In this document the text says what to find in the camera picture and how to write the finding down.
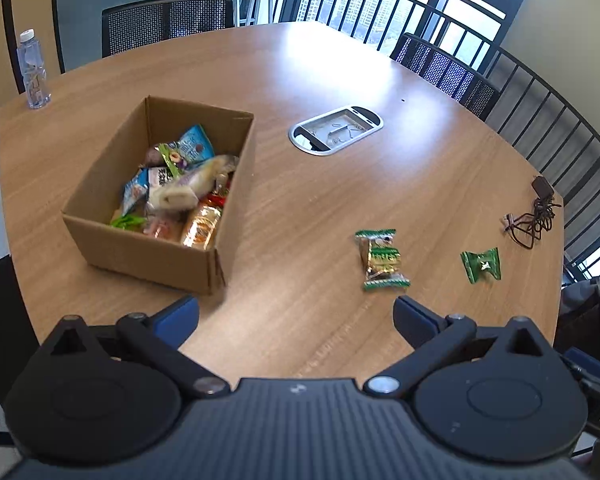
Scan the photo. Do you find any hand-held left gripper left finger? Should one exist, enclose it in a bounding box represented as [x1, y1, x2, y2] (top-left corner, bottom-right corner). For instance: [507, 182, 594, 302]
[47, 296, 231, 400]

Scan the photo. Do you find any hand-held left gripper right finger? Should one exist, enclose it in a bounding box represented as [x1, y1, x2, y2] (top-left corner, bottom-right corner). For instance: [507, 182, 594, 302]
[362, 296, 553, 400]

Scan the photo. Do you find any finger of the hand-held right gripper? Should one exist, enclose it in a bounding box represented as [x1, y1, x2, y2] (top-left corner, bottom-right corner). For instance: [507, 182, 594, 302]
[562, 347, 600, 380]

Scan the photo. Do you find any green nut bar packet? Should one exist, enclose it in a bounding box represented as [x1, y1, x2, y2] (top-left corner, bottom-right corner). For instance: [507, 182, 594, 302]
[355, 229, 412, 292]

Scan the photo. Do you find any cardboard box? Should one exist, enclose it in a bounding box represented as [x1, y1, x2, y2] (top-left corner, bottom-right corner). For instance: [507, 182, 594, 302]
[61, 95, 256, 297]

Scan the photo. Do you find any pink snack packet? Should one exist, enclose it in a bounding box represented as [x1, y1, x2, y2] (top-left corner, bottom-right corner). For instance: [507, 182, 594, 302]
[142, 212, 186, 241]

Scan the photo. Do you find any orange snack packet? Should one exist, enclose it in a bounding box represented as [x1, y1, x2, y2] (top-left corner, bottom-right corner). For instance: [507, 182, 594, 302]
[181, 197, 226, 251]

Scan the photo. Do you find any small bright green snack packet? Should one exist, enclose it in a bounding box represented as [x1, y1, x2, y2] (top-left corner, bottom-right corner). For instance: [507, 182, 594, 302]
[110, 214, 147, 231]

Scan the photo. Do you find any red snack packet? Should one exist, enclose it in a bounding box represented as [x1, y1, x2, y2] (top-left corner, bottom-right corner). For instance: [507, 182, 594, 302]
[207, 180, 231, 206]

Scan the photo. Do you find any long white bread packet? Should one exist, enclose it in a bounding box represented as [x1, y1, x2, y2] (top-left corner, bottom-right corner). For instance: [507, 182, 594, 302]
[150, 155, 238, 211]

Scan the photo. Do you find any blue snack packet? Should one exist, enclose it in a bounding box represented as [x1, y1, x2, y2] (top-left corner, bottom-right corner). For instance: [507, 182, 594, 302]
[121, 167, 151, 217]

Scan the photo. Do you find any dark and white snack packet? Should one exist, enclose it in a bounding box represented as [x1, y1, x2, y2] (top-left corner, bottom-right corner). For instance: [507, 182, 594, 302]
[147, 167, 176, 196]

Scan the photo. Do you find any blue and green fruit packet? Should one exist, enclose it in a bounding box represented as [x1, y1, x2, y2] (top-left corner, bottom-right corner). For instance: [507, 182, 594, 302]
[156, 125, 216, 177]

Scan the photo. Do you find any black backpack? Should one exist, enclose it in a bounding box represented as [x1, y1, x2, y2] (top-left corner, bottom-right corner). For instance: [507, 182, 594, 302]
[552, 275, 600, 361]

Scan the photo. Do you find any green twisted candy wrapper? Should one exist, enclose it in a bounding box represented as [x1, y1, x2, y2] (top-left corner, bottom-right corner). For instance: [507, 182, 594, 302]
[460, 248, 502, 284]

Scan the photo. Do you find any black mesh office chair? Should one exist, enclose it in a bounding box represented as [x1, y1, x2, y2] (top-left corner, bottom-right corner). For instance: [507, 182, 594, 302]
[101, 0, 236, 58]
[390, 32, 502, 122]
[0, 250, 41, 446]

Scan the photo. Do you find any black metal railing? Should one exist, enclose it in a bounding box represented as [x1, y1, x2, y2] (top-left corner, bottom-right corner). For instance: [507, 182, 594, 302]
[277, 0, 600, 276]

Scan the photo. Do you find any clear plastic water bottle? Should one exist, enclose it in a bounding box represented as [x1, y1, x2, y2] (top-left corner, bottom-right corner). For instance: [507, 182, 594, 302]
[16, 29, 52, 110]

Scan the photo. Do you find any black charger with cable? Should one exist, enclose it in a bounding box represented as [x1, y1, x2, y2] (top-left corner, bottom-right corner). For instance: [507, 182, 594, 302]
[502, 176, 563, 250]

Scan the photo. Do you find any silver oval cable grommet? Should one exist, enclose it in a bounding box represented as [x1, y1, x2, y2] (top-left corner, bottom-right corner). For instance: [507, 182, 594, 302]
[288, 105, 384, 157]

